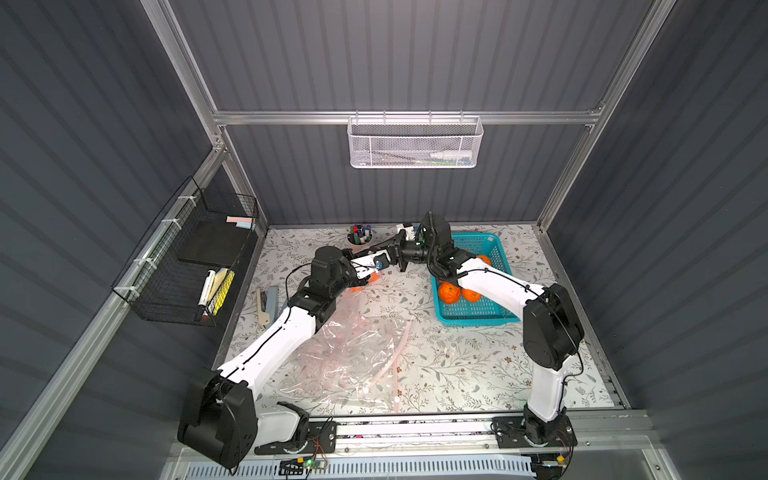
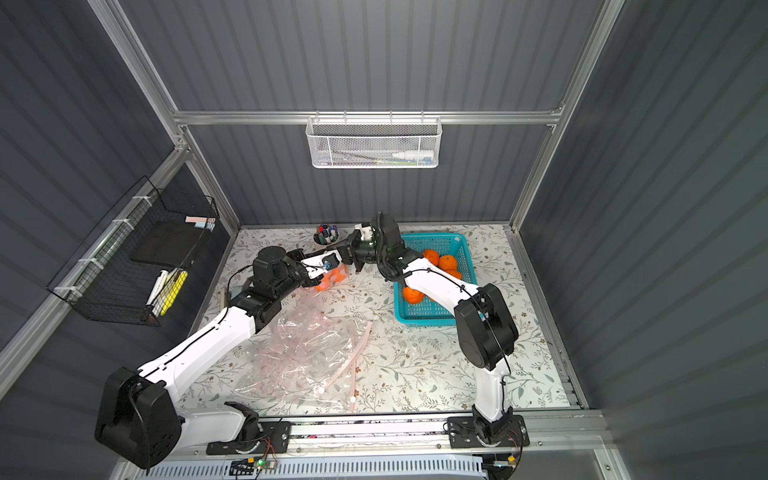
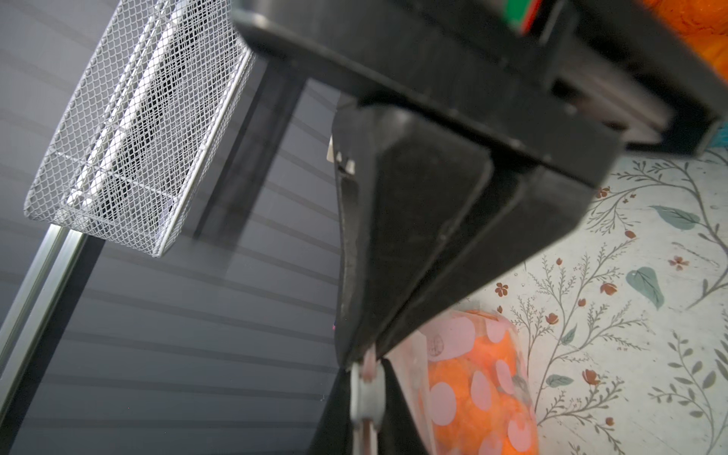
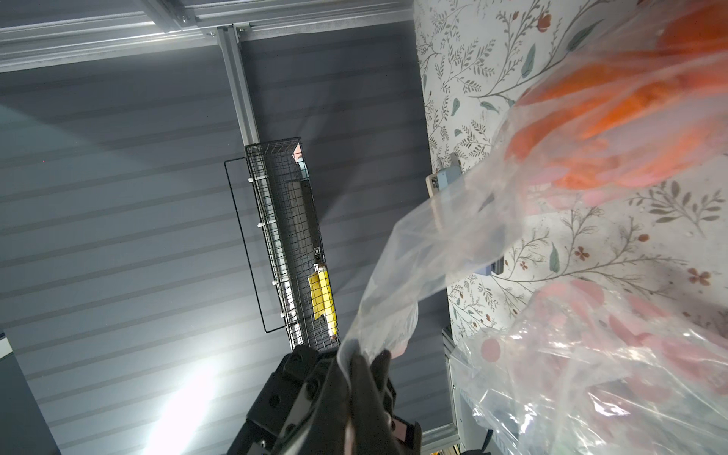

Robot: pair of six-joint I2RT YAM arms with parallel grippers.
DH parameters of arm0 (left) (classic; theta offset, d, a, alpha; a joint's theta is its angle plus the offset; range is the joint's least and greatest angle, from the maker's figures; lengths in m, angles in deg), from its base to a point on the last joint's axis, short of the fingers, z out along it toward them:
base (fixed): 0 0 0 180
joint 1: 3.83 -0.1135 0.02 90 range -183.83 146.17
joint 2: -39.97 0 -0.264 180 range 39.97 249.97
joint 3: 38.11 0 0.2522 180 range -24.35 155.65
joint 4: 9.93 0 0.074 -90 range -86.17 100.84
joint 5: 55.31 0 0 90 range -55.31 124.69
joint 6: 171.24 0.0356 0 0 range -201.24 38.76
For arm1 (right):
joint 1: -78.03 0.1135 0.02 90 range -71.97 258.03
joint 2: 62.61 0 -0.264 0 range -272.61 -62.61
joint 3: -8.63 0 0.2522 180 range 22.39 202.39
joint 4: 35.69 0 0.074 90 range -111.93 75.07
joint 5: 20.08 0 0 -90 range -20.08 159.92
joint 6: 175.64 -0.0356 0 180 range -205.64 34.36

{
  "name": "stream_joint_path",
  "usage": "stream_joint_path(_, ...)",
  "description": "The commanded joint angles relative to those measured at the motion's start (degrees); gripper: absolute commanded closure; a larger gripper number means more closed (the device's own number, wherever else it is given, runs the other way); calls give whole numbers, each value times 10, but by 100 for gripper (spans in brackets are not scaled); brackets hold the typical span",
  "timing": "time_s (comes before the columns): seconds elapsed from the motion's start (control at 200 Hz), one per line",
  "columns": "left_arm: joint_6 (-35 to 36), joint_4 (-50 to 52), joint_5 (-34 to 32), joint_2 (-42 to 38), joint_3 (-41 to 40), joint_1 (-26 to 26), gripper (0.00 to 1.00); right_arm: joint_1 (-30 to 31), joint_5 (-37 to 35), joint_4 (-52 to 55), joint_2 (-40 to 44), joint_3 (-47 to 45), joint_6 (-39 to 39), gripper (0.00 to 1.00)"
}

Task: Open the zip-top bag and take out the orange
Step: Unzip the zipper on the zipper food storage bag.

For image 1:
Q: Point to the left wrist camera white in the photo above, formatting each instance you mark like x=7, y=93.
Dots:
x=381, y=258

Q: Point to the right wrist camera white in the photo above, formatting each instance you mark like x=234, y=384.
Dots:
x=409, y=231

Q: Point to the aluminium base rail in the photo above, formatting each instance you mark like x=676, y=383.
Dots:
x=445, y=433

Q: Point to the white wire mesh basket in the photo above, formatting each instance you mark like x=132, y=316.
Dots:
x=414, y=141

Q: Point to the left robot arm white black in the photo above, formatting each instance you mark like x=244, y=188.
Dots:
x=219, y=417

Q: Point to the yellow item in black basket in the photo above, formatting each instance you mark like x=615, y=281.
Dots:
x=220, y=286

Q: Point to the teal plastic basket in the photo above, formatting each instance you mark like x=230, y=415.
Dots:
x=484, y=312

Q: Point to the pink pen cup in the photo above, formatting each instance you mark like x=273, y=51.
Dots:
x=359, y=234

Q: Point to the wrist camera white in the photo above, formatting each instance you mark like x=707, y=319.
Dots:
x=381, y=258
x=409, y=231

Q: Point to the black notebook in basket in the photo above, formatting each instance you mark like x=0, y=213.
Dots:
x=213, y=244

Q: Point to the black wire wall basket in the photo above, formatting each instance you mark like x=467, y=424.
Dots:
x=184, y=269

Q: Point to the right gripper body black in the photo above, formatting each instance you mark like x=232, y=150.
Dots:
x=405, y=249

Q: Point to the clear zip-top bag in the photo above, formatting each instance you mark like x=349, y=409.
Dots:
x=352, y=336
x=372, y=277
x=339, y=389

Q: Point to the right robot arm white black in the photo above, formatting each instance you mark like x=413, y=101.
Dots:
x=473, y=285

